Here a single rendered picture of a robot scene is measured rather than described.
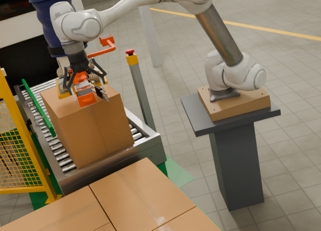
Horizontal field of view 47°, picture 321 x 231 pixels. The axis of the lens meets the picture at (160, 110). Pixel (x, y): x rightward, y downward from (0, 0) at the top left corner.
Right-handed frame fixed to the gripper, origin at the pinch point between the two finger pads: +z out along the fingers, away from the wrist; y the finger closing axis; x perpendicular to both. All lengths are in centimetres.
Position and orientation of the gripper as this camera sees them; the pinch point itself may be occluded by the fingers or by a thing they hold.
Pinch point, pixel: (89, 93)
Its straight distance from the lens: 172.2
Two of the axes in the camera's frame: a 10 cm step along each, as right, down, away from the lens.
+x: 3.0, 3.6, -8.8
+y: -9.3, 3.3, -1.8
